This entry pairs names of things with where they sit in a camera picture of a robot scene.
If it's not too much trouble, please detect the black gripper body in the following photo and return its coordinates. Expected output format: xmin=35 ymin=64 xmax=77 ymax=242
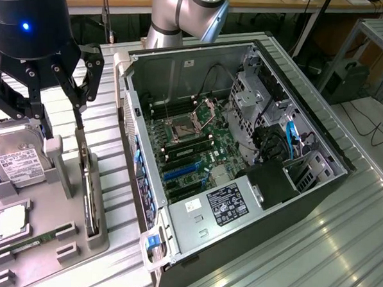
xmin=0 ymin=0 xmax=85 ymax=92

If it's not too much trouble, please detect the graphics card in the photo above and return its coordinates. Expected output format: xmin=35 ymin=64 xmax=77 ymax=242
xmin=74 ymin=127 xmax=106 ymax=239

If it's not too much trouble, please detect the silver hard disk drive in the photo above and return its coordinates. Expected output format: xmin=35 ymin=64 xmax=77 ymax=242
xmin=0 ymin=122 xmax=51 ymax=189

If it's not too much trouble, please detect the thin metal locking lever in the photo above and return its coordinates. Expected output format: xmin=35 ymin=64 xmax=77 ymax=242
xmin=162 ymin=93 xmax=174 ymax=125

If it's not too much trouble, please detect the CPU socket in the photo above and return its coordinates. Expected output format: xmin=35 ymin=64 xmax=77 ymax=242
xmin=169 ymin=115 xmax=201 ymax=141

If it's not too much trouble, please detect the metal socket cover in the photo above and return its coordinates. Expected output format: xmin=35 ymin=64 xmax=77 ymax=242
xmin=191 ymin=97 xmax=219 ymax=130

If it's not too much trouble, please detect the green RAM stick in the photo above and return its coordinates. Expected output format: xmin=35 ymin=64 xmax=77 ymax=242
xmin=167 ymin=138 xmax=214 ymax=160
xmin=0 ymin=228 xmax=71 ymax=263

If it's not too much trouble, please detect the grey parts rack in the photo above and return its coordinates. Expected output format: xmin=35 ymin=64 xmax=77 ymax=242
xmin=0 ymin=132 xmax=116 ymax=287

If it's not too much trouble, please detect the blue expansion slot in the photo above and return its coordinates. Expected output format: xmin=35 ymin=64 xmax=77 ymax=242
xmin=162 ymin=161 xmax=201 ymax=183

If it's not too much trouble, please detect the silver CPU chip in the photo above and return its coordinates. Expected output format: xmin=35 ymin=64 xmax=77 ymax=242
xmin=0 ymin=205 xmax=28 ymax=238

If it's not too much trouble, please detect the green motherboard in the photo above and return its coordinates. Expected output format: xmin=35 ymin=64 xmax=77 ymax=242
xmin=140 ymin=94 xmax=255 ymax=208

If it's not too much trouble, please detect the silver disk bay cage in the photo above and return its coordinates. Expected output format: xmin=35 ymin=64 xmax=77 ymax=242
xmin=225 ymin=68 xmax=300 ymax=162

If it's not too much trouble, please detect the silver chipset heatsink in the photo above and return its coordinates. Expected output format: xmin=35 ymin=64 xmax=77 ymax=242
xmin=210 ymin=165 xmax=235 ymax=186

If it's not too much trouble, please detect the grey power supply unit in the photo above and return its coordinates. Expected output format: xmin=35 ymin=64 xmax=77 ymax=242
xmin=164 ymin=177 xmax=267 ymax=261

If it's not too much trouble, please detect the black plastic shroud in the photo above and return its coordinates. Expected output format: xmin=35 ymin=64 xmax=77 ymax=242
xmin=232 ymin=158 xmax=303 ymax=213

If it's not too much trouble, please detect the black slanted pole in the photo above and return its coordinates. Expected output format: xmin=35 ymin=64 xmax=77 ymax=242
xmin=294 ymin=0 xmax=335 ymax=59

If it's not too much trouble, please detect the open black PC case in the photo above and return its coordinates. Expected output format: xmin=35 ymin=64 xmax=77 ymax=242
xmin=102 ymin=31 xmax=363 ymax=287

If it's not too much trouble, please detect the black box device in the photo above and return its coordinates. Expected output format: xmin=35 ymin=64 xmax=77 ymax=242
xmin=321 ymin=58 xmax=371 ymax=107

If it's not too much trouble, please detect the hanging grey cable with plug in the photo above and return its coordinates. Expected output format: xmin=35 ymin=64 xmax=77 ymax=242
xmin=98 ymin=0 xmax=118 ymax=46

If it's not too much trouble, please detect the long black looped wire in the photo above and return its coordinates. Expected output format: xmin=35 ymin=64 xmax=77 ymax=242
xmin=196 ymin=62 xmax=239 ymax=102

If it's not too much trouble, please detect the black wire bundle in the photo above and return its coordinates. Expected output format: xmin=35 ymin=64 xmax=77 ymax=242
xmin=251 ymin=126 xmax=293 ymax=163

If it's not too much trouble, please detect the blue flat wire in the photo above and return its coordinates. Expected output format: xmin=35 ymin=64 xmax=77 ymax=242
xmin=283 ymin=121 xmax=302 ymax=162

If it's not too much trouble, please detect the thin black cable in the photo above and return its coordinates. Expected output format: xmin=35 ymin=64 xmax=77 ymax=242
xmin=337 ymin=103 xmax=383 ymax=148

